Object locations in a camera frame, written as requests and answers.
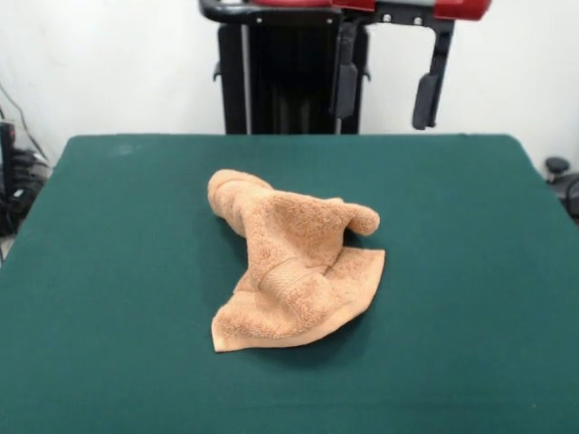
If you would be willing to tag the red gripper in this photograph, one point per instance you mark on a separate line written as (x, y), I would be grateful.
(461, 9)

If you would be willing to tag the tan terry towel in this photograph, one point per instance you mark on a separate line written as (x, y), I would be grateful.
(289, 271)

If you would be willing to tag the red robot base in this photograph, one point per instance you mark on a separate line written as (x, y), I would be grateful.
(289, 2)

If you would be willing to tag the black round knob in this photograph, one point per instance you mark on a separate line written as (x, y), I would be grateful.
(557, 164)

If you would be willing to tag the grey chair part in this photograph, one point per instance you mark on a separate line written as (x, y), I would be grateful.
(567, 190)

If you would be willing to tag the dark green table cloth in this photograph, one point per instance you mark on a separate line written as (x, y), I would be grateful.
(113, 294)

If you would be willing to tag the black electronics box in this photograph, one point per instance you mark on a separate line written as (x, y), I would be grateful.
(6, 181)

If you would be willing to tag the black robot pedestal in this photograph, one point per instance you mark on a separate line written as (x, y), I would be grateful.
(289, 77)

